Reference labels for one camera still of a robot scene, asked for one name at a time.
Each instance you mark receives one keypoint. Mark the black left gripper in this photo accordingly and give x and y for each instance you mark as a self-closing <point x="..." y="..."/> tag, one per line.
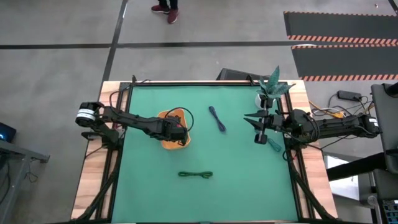
<point x="175" y="130"/>

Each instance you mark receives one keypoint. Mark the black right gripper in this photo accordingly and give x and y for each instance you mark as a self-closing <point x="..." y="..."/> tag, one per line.
<point x="275" y="122"/>

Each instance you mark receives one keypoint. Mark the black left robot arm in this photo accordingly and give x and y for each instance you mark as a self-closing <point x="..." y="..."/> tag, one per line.
<point x="133" y="119"/>

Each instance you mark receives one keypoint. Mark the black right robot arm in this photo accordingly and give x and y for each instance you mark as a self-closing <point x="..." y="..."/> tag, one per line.
<point x="335" y="127"/>

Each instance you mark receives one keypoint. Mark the white plant pot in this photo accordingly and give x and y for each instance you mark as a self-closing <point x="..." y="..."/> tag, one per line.
<point x="259" y="103"/>

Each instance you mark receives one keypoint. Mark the yellow plastic basket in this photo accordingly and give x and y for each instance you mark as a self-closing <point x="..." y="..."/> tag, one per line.
<point x="171" y="146"/>

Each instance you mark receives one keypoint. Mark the green artificial plant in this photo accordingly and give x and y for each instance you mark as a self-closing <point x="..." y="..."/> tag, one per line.
<point x="272" y="85"/>

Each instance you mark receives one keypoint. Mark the black panel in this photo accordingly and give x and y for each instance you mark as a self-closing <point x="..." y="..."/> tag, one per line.
<point x="233" y="75"/>

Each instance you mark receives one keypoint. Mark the green table mat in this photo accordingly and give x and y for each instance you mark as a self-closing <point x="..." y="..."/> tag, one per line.
<point x="233" y="186"/>

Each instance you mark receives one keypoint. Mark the yellow plug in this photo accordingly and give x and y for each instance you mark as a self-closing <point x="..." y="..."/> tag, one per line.
<point x="338" y="115"/>

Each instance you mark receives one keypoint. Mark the wooden table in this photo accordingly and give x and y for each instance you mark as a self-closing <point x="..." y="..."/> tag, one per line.
<point x="317" y="174"/>

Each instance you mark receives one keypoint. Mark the black power adapter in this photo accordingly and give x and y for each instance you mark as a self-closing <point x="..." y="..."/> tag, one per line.
<point x="349" y="95"/>

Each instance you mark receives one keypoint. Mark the black mat with hazard stripes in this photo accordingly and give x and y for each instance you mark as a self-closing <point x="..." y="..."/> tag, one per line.
<point x="339" y="25"/>
<point x="342" y="60"/>

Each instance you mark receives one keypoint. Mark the black bar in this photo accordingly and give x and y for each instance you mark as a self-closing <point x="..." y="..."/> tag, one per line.
<point x="354" y="168"/>

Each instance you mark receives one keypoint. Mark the white sheet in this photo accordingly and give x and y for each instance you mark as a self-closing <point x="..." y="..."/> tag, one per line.
<point x="343" y="186"/>

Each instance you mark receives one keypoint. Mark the person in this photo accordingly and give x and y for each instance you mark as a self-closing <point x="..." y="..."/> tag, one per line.
<point x="172" y="15"/>

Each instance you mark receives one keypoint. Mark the grey desk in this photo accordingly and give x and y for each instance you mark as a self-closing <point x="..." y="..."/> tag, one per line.
<point x="18" y="152"/>

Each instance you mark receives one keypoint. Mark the blue-lit keyboard device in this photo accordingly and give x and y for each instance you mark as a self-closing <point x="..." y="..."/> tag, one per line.
<point x="390" y="213"/>

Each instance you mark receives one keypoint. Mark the black device with blue light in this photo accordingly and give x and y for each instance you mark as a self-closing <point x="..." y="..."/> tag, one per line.
<point x="7" y="132"/>

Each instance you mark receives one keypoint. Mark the black aluminium table frame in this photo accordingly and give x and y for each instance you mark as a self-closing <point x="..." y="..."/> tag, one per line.
<point x="199" y="83"/>

